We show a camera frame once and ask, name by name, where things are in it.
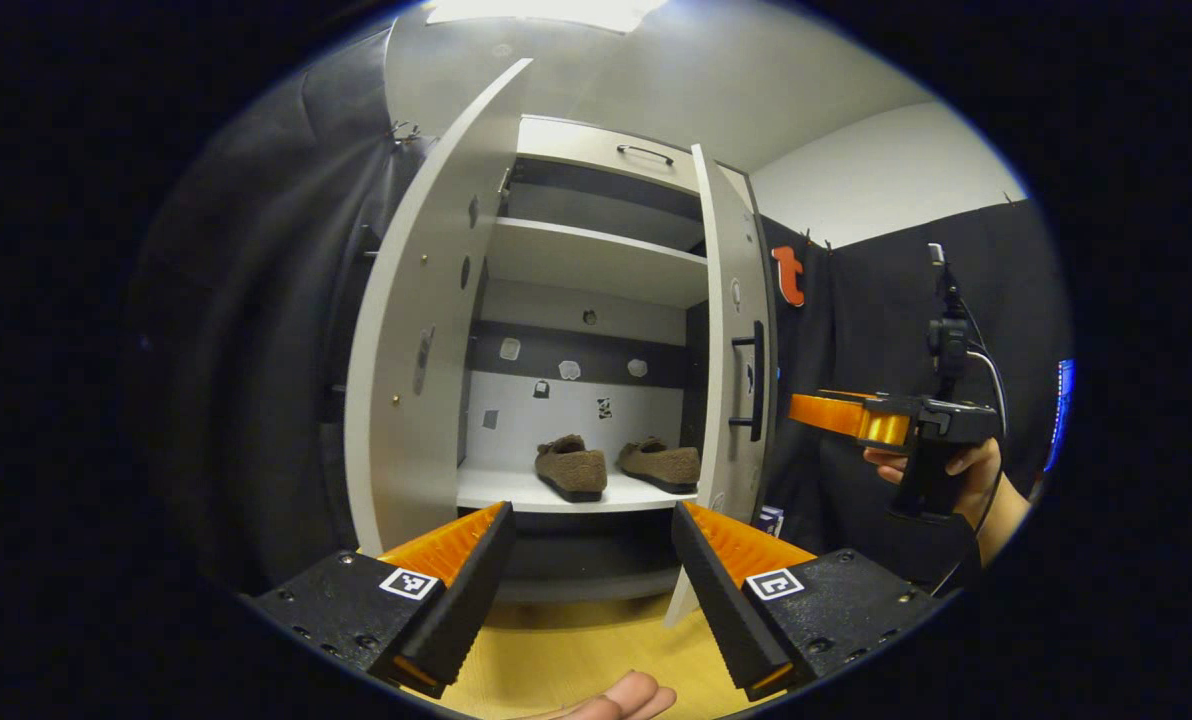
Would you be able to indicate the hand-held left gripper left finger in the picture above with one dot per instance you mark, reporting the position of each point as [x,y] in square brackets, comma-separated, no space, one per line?
[476,590]

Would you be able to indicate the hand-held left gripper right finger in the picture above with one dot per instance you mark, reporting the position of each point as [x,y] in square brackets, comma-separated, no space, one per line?
[711,590]

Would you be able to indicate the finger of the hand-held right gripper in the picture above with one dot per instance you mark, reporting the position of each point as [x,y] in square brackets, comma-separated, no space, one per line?
[826,411]

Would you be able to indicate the white cabinet door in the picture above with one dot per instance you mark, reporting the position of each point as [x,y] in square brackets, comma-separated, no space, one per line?
[396,330]
[721,400]

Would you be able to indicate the brown fuzzy shoe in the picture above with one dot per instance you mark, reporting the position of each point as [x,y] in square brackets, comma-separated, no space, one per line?
[661,465]
[571,470]

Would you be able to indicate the white shoe cabinet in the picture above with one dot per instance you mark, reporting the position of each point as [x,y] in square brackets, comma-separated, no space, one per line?
[566,425]

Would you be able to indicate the white cabinet shelf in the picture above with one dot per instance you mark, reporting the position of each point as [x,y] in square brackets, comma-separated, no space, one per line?
[596,260]

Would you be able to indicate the white cabinet drawer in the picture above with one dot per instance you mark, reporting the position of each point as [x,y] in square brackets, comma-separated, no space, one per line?
[576,145]

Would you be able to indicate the small blue white box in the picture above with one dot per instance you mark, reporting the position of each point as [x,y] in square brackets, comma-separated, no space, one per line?
[771,520]

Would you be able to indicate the blue lit panel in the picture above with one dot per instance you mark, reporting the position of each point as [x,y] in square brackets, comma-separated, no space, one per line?
[1062,410]

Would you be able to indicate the metal cloth clip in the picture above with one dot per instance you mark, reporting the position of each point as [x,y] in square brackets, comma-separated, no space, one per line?
[406,130]

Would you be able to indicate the ceiling light panel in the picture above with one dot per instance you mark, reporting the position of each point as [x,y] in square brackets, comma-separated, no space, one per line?
[546,12]

